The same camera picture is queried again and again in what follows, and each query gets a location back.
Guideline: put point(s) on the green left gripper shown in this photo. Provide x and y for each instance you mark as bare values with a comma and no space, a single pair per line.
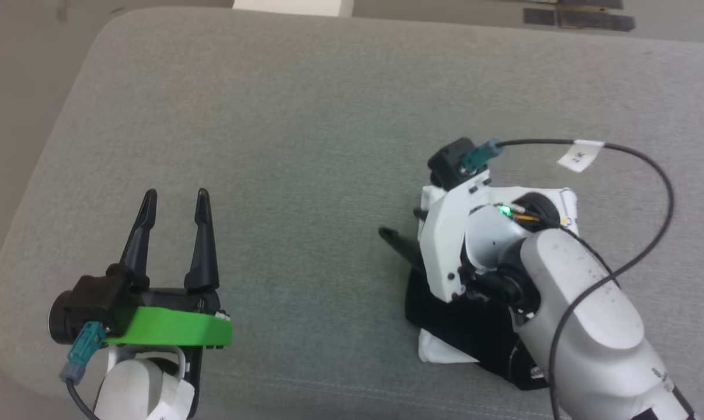
171,326

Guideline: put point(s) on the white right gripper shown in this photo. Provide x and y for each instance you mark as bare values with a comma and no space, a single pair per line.
445,245

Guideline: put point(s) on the black and white T-shirt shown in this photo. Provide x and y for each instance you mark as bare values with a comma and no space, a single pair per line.
463,332

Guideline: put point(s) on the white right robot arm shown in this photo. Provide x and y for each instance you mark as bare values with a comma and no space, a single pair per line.
585,303

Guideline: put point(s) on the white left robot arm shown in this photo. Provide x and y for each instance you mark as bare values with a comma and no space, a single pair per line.
136,388

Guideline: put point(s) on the small black floor mat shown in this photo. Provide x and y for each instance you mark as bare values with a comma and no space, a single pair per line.
540,16

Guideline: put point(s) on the white box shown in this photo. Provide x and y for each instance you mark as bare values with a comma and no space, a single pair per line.
293,6

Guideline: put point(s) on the long black floor mat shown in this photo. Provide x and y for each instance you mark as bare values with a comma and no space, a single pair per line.
597,20

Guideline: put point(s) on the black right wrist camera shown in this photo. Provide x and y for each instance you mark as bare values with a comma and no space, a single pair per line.
451,160

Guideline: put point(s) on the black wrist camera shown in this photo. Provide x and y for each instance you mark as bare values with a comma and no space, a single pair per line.
98,303
451,160

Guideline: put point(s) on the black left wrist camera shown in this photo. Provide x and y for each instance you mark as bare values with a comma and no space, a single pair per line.
98,303

